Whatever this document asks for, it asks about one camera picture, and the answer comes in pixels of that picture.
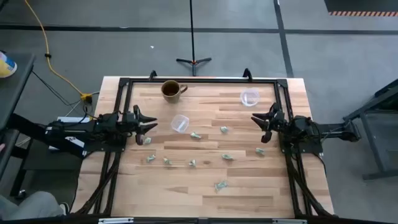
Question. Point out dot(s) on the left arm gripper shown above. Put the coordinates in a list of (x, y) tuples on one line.
[(130, 119)]

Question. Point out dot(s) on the black aluminium extrusion frame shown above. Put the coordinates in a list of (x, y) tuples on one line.
[(202, 80)]

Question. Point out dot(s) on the person's shoe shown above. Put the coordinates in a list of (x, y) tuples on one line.
[(65, 208)]

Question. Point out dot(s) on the black tripod stand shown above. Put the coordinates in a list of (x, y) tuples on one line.
[(192, 31)]

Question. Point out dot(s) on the silver metal bracket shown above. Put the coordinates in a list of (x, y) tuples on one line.
[(289, 221), (115, 220)]

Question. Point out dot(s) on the grey metal frame table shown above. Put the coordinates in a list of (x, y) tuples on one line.
[(371, 140)]

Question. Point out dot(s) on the person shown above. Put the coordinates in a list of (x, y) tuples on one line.
[(31, 205)]

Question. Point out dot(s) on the green white sweetener packet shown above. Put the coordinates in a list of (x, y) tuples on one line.
[(192, 163), (224, 129), (151, 158), (260, 151), (167, 161), (220, 185), (227, 157), (147, 140), (195, 135)]

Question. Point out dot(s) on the person's hand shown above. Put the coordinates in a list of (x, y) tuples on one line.
[(1, 147)]

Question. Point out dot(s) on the dark grey side table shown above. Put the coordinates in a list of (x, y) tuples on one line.
[(15, 93)]

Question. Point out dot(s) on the white rectangular box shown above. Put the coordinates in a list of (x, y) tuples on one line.
[(66, 119)]

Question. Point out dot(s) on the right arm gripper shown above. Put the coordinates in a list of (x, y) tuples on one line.
[(275, 121)]

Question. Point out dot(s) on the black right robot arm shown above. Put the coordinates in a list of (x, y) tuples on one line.
[(303, 126)]

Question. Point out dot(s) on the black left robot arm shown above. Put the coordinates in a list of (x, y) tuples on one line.
[(102, 127)]

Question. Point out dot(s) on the black mat with hazard stripes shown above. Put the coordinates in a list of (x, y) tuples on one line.
[(357, 6)]

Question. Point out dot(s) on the black frame clamp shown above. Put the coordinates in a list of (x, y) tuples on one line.
[(152, 75), (247, 74)]

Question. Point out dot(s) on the clear plastic container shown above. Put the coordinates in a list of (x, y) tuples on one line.
[(249, 97), (179, 123)]

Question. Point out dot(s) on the yellow blue white container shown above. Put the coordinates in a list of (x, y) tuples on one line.
[(6, 65)]

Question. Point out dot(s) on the olive brown ceramic mug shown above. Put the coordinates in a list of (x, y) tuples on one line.
[(170, 93)]

